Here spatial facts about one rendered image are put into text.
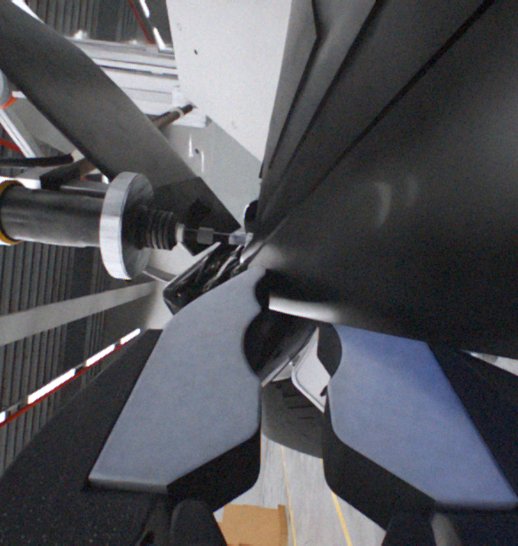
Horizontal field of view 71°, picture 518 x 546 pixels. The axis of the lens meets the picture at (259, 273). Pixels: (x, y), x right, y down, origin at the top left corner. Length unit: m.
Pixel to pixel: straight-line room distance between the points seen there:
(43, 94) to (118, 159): 0.06
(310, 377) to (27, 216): 0.23
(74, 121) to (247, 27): 0.27
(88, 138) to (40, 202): 0.08
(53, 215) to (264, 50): 0.34
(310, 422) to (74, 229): 0.36
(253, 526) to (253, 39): 8.06
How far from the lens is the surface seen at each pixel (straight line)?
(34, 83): 0.33
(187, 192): 0.34
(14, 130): 1.50
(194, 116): 0.82
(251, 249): 0.17
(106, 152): 0.32
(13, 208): 0.27
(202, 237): 0.24
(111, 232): 0.23
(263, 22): 0.50
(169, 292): 0.29
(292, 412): 0.48
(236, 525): 8.19
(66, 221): 0.26
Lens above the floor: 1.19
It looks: 1 degrees down
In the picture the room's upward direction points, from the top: 83 degrees counter-clockwise
